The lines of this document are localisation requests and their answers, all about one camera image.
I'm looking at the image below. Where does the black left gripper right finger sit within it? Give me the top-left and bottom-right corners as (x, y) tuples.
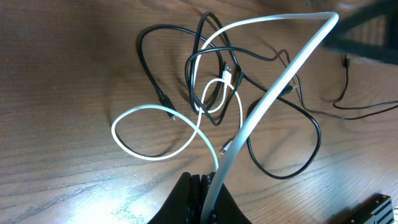
(200, 172), (251, 224)

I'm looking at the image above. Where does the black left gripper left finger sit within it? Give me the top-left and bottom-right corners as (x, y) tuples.
(148, 172), (201, 224)

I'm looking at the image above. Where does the black cable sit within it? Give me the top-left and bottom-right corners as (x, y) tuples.
(138, 11), (398, 180)

